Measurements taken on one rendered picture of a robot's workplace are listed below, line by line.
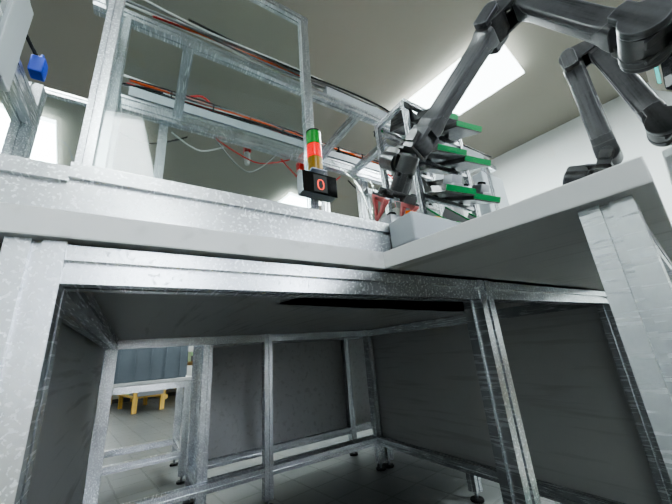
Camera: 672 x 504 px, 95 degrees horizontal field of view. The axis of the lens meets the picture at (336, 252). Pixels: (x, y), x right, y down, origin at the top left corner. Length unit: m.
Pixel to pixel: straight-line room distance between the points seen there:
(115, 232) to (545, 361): 1.45
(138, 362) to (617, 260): 2.41
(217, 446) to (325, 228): 1.82
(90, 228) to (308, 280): 0.26
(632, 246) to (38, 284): 0.57
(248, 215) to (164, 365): 2.04
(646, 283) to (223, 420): 2.08
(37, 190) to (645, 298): 0.67
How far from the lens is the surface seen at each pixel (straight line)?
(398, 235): 0.65
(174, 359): 2.49
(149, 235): 0.40
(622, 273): 0.41
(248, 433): 2.27
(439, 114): 0.99
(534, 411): 1.59
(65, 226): 0.41
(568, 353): 1.49
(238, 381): 2.21
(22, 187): 0.53
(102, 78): 1.03
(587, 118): 1.35
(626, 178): 0.41
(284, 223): 0.54
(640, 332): 0.41
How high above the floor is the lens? 0.70
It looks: 18 degrees up
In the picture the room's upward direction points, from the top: 5 degrees counter-clockwise
